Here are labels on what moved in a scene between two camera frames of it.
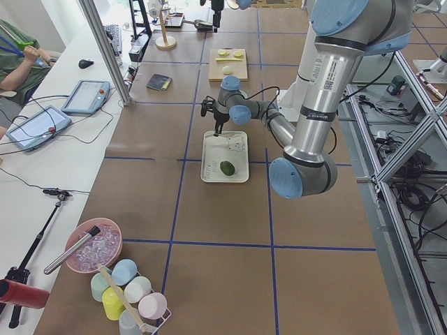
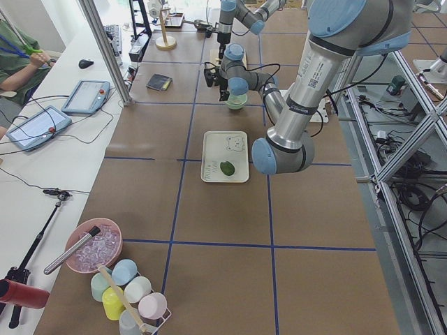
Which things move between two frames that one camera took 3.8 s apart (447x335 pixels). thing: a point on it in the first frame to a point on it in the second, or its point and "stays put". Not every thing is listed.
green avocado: x=227 y=167 stays put
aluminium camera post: x=91 y=10 stays put
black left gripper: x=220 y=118 to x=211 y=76
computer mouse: x=84 y=63 stays put
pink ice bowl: x=103 y=248 stays put
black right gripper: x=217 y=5 to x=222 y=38
